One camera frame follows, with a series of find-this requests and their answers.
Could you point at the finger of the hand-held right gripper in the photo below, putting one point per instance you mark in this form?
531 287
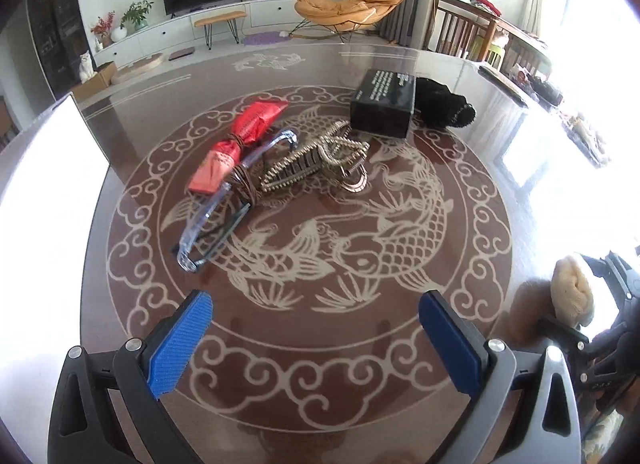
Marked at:
565 336
602 269

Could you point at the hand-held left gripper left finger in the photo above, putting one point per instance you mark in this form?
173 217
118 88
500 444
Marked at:
177 344

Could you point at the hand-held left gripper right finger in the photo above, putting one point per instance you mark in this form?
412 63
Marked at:
450 344

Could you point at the cream knitted pouch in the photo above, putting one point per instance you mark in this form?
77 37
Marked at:
572 289

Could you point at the clear safety glasses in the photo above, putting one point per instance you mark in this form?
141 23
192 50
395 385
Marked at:
192 244

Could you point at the white cardboard box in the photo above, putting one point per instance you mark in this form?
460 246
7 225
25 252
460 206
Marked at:
50 169

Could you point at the red snack packet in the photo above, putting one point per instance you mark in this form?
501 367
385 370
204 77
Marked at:
250 122

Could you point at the black velvet scrunchie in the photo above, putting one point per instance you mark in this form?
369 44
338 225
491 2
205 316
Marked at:
440 99

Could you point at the black box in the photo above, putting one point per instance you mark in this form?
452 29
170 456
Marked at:
382 114

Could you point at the brown patterned glass desktop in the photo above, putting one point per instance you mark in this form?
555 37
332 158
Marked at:
320 384

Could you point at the floral patterned cloth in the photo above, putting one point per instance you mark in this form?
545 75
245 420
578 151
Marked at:
602 439

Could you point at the pile of clutter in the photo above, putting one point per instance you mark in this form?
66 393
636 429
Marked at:
555 99

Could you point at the black flat item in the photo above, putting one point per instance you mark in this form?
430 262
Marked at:
502 84

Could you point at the wooden slatted chair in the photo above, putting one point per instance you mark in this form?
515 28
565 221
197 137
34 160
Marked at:
522 57
457 27

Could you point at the green plastic stool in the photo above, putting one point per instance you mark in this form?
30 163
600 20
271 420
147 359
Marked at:
487 49

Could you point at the brown cardboard box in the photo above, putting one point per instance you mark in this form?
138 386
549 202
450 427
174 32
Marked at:
97 82

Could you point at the beige cat scratcher board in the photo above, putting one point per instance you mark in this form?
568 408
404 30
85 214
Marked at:
137 68

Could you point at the red folded cloth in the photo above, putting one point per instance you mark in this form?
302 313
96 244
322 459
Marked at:
487 4

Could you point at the black floor scale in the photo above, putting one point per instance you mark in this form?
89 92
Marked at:
181 54

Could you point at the white cat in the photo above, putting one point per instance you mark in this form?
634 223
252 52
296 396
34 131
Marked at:
86 67

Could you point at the white television cabinet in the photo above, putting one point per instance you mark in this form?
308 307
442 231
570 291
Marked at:
150 37

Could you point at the white round vase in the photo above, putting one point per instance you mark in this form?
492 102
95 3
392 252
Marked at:
118 34

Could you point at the purple round rug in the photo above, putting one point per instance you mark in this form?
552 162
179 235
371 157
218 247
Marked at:
262 38

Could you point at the red flowers in vase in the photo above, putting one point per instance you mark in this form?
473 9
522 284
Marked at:
102 27

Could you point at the wooden bench stool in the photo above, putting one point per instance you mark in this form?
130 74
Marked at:
220 17

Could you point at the green plant in teal vase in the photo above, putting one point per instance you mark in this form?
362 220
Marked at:
136 14

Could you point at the dark glass display cabinet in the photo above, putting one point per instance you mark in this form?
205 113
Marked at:
55 19

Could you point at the orange rocking lounge chair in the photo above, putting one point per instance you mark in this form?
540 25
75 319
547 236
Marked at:
340 7

